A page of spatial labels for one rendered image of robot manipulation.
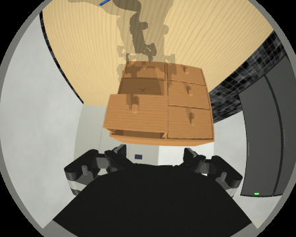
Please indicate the orange-brown wooden chest of drawers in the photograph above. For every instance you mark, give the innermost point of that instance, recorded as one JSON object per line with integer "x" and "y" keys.
{"x": 165, "y": 141}

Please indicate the brown wooden drawer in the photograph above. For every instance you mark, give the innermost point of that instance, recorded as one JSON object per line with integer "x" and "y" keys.
{"x": 179, "y": 73}
{"x": 145, "y": 70}
{"x": 136, "y": 115}
{"x": 185, "y": 124}
{"x": 153, "y": 87}
{"x": 181, "y": 95}

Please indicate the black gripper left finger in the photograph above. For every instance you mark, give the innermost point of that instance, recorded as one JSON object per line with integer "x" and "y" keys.
{"x": 84, "y": 169}

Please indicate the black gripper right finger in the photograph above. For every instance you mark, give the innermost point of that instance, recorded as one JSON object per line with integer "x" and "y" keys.
{"x": 216, "y": 168}

